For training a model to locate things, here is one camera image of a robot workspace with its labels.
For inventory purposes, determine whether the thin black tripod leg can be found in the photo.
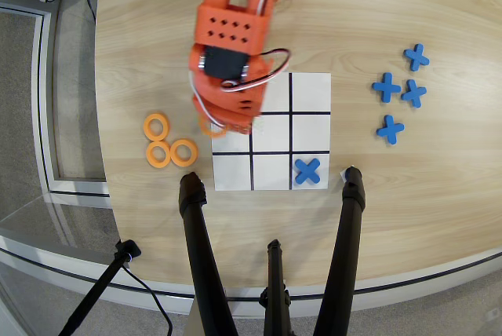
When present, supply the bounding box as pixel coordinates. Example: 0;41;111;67
258;238;293;336

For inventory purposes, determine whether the orange foam ring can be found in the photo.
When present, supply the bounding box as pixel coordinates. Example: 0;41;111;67
169;138;198;168
198;114;228;140
145;140;173;169
142;112;172;143

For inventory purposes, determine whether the white tic-tac-toe grid sheet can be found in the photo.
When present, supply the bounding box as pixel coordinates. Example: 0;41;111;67
210;72;333;192

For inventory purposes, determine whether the black pole with clamp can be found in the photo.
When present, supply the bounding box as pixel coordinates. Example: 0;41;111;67
57;239;143;336

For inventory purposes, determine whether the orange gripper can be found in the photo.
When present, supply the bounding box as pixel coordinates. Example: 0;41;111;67
187;46;275;137

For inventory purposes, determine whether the thick black tripod leg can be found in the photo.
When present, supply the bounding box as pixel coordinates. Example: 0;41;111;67
312;166;367;336
178;171;240;336

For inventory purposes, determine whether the black cable on pole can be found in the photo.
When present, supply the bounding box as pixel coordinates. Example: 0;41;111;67
120;263;174;336

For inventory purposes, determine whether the blue foam cross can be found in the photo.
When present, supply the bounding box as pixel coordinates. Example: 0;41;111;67
400;79;427;109
293;157;322;186
403;43;431;73
376;114;406;145
371;71;402;104

